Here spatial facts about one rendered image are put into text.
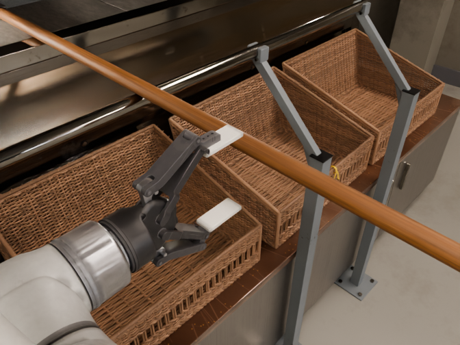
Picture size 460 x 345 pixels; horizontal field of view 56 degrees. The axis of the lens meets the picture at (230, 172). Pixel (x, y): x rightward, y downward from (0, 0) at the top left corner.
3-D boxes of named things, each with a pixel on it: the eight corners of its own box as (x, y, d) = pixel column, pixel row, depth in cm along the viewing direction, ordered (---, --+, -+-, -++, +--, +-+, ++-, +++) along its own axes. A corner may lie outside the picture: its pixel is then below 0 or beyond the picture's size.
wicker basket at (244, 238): (6, 276, 123) (-30, 205, 106) (162, 186, 155) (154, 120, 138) (98, 399, 97) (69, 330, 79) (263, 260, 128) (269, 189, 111)
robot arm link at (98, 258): (59, 280, 53) (100, 253, 57) (100, 325, 48) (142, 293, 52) (38, 228, 48) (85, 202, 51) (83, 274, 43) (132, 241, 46)
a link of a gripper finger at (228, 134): (190, 149, 56) (190, 144, 56) (227, 128, 60) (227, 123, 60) (207, 158, 55) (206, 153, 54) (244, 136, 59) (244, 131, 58)
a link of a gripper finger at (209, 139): (184, 152, 55) (183, 132, 53) (213, 136, 57) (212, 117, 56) (192, 157, 54) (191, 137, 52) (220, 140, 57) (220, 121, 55)
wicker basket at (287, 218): (171, 183, 156) (163, 116, 139) (269, 122, 189) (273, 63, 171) (276, 252, 130) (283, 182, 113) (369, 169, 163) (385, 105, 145)
